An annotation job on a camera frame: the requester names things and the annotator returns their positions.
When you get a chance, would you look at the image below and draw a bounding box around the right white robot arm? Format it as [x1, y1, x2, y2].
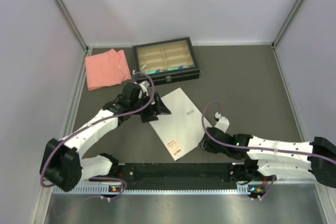
[199, 127, 335, 188]

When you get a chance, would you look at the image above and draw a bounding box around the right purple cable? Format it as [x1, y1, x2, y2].
[201, 100, 336, 201]

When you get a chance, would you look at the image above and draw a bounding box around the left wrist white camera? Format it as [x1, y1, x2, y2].
[138, 81, 150, 99]

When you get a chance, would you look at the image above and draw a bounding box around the pink folded cloth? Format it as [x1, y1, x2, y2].
[85, 49, 131, 91]

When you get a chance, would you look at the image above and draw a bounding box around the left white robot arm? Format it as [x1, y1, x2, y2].
[39, 81, 171, 192]

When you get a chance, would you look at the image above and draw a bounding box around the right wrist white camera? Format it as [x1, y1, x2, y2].
[214, 112, 230, 133]

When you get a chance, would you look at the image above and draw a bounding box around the black ring binder folder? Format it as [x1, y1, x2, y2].
[150, 88, 205, 161]

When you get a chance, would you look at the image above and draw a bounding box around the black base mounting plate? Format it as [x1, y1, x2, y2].
[89, 162, 276, 189]

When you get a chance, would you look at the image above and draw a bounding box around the purple cable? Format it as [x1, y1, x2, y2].
[201, 100, 336, 201]
[39, 72, 155, 218]

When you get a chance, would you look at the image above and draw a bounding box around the black glass-lid compartment box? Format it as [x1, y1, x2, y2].
[132, 37, 200, 86]

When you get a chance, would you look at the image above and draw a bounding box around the wrist white camera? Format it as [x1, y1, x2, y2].
[214, 112, 230, 133]
[138, 81, 150, 99]

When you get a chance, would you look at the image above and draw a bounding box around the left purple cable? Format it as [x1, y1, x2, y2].
[39, 72, 155, 218]

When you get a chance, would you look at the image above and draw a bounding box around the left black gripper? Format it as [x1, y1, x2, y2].
[130, 91, 170, 122]

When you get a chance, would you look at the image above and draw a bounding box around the aluminium frame rail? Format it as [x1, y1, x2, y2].
[54, 0, 89, 51]

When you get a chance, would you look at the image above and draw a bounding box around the grey slotted cable duct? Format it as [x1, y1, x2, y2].
[52, 182, 251, 196]

